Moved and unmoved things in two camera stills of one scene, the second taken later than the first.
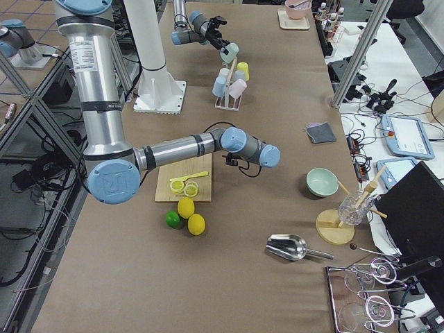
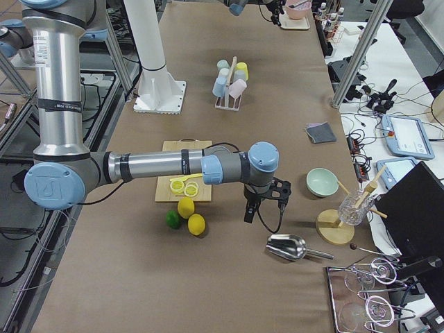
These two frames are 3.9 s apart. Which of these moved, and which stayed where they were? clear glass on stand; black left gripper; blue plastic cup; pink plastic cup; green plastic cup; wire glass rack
Moved: green plastic cup; black left gripper
Stayed: clear glass on stand; wire glass rack; pink plastic cup; blue plastic cup
